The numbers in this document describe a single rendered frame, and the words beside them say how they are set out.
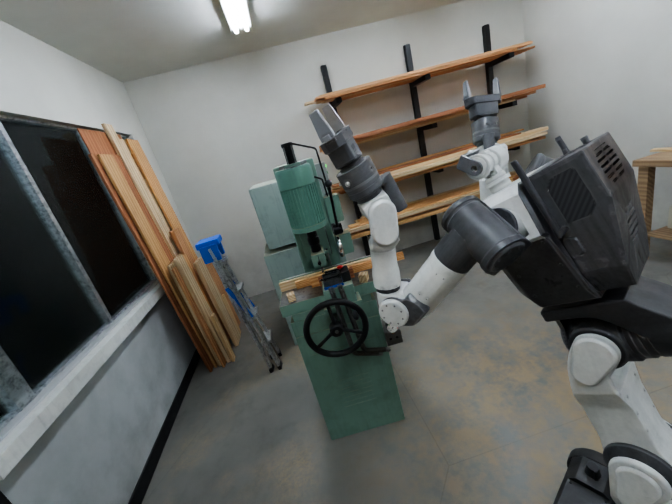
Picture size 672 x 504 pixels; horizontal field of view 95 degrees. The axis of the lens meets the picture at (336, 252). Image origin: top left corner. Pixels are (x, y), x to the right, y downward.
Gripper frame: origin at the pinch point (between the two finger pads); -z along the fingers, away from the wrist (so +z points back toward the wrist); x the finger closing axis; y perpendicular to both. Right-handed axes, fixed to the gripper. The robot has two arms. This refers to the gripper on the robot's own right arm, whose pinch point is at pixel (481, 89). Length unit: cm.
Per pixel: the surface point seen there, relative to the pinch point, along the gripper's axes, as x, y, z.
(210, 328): 163, 164, 109
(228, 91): 136, 247, -128
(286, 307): 81, 44, 75
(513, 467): -12, 25, 159
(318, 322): 67, 47, 85
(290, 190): 72, 39, 20
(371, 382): 43, 57, 125
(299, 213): 69, 41, 31
